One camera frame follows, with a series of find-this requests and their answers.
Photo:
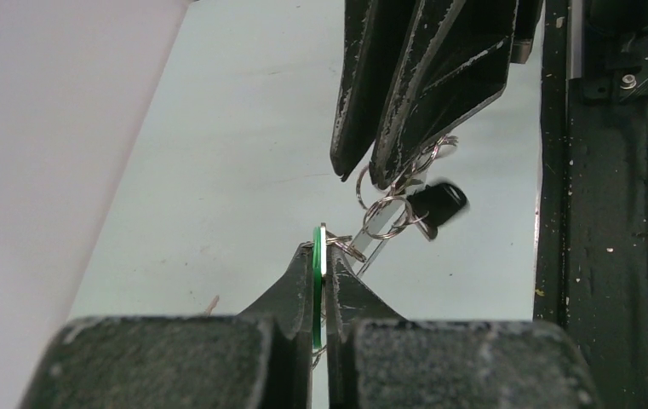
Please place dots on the black headed key on ring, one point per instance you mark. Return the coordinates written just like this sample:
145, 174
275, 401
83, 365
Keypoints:
435, 205

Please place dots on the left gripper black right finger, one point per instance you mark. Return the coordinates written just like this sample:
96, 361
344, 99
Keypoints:
379, 359

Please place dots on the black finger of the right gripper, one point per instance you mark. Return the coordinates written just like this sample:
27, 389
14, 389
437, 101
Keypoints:
454, 61
381, 104

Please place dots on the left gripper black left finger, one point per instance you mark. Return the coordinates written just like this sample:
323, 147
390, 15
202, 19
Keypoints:
259, 358

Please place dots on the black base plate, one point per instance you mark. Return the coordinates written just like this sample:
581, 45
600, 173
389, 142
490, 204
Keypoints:
592, 244

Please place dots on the green tagged key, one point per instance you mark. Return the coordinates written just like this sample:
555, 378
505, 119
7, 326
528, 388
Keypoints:
319, 266

